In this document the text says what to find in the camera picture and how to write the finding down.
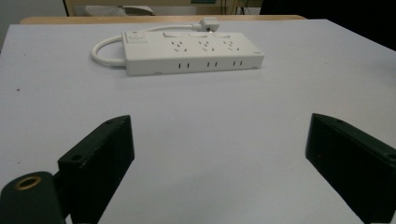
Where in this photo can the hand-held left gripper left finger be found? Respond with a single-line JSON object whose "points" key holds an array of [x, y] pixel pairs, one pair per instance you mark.
{"points": [[99, 158]]}

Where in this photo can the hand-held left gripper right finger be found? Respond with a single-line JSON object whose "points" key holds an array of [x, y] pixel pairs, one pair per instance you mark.
{"points": [[351, 161]]}

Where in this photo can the white power strip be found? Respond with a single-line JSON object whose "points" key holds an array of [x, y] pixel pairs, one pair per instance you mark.
{"points": [[190, 51]]}

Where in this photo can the grey chair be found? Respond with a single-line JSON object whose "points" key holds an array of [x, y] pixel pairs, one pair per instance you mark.
{"points": [[118, 10]]}

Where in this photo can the white power plug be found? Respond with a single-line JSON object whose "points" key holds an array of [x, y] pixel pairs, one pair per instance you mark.
{"points": [[209, 24]]}

